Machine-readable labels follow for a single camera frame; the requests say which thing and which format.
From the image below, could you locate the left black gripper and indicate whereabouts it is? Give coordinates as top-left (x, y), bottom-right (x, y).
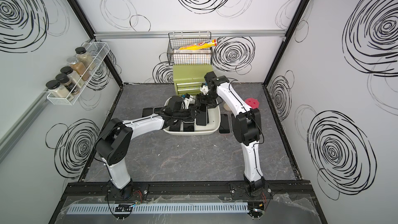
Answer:
top-left (173, 107), bottom-right (203, 121)

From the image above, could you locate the black phone table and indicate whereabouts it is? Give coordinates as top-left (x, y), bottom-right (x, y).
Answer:
top-left (142, 107), bottom-right (154, 118)

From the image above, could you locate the black phone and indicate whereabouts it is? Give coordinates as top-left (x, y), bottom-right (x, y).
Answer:
top-left (183, 122), bottom-right (194, 132)
top-left (169, 122), bottom-right (181, 132)
top-left (219, 114), bottom-right (231, 134)

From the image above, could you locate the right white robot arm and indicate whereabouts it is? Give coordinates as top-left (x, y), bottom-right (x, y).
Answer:
top-left (200, 72), bottom-right (266, 197)

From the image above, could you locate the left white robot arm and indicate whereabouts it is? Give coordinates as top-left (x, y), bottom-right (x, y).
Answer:
top-left (95, 94), bottom-right (195, 200)

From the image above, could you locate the black phone in box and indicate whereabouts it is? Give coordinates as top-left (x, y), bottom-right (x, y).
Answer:
top-left (169, 122), bottom-right (181, 132)
top-left (183, 122), bottom-right (194, 132)

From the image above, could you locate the white plastic storage box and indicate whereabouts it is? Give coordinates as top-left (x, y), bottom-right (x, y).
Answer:
top-left (164, 94), bottom-right (221, 136)

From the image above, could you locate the glass jar with powder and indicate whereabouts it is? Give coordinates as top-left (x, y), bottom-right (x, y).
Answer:
top-left (223, 103), bottom-right (232, 112)

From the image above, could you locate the green metal tool chest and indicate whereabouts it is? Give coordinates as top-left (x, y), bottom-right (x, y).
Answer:
top-left (173, 65), bottom-right (213, 95)

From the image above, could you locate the pink smiley sponge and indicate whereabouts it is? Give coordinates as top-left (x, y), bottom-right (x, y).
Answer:
top-left (245, 98), bottom-right (260, 109)

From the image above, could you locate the yellow snack package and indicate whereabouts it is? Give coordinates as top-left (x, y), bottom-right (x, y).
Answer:
top-left (178, 39), bottom-right (218, 50)

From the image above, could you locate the spice jar black lid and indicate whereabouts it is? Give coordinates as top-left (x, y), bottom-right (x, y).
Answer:
top-left (75, 47), bottom-right (95, 71)
top-left (60, 66), bottom-right (84, 89)
top-left (56, 73), bottom-right (79, 95)
top-left (46, 80), bottom-right (70, 98)

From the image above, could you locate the spice jar silver lid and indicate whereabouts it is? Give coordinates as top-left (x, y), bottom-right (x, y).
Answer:
top-left (67, 57), bottom-right (90, 81)

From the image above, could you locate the black wire basket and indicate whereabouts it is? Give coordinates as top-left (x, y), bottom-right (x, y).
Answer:
top-left (166, 31), bottom-right (212, 65)

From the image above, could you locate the white slotted cable duct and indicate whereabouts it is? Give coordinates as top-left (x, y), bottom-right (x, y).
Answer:
top-left (66, 202), bottom-right (249, 215)

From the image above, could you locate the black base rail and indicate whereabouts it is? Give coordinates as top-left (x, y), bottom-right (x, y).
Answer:
top-left (61, 180), bottom-right (315, 201)

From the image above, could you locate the aluminium wall rail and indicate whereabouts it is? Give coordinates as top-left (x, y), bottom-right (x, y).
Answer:
top-left (94, 29), bottom-right (287, 39)

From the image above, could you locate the clear wall spice rack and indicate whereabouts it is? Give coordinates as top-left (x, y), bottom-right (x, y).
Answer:
top-left (47, 41), bottom-right (112, 110)

